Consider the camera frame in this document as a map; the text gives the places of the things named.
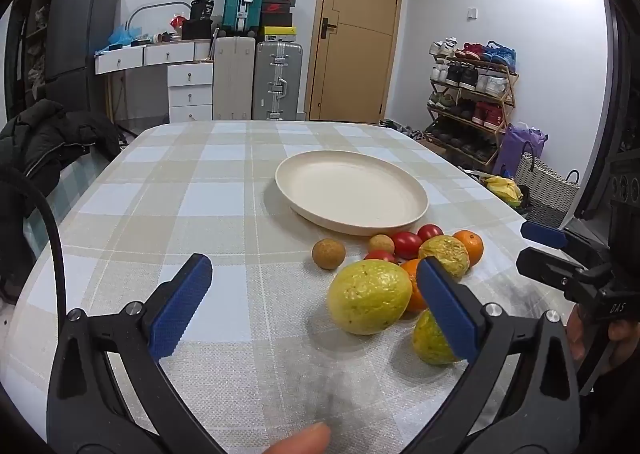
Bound black padded jacket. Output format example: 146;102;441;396
0;98;123;285

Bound rows of assorted shoes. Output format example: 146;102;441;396
427;38;517;159

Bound dark tall panel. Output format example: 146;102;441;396
600;0;640;155

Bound green mottled citrus fruit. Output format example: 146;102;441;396
411;309;463;366

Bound light brown longan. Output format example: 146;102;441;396
368;234;396;255

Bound large yellow citrus fruit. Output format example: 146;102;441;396
327;259;413;335

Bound dark grey refrigerator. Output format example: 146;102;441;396
45;0;121;112

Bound white drawer cabinet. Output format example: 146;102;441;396
167;62;215;123

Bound silver hard suitcase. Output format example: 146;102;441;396
252;40;304;121

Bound black cable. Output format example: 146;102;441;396
0;166;68;315

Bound woven basket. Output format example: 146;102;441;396
515;141;581;227

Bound group of loose sneakers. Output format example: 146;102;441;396
380;119;426;141

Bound person's left hand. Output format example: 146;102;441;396
265;423;332;454

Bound purple bag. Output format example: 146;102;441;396
492;123;548;179

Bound dark wooden shelf unit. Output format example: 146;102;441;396
10;0;61;109

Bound wooden shoe rack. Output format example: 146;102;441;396
425;54;520;169

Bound person's right hand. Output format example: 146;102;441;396
566;306;640;375

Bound orange mandarin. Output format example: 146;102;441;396
400;258;429;313
452;230;485;269

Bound black storage box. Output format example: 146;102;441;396
181;18;213;40

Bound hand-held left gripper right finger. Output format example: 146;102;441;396
405;256;581;454

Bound yellow green citrus fruit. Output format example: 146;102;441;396
418;235;471;279

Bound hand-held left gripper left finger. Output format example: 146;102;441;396
46;254;226;454

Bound curved metal tube frame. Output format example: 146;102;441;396
125;1;193;34

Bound dark brown longan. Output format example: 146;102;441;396
312;238;347;269

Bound cream round plate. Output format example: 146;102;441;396
275;150;430;237

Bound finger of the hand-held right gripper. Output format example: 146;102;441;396
520;221;610;263
516;247;601;293

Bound wooden door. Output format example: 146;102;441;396
306;0;405;123

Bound white desk with drawers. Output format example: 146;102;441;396
95;38;216;75

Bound beige hard suitcase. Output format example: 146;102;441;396
212;36;257;122

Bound person's right forearm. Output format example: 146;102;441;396
580;364;640;454

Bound yellow bag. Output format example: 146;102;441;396
480;175;524;207

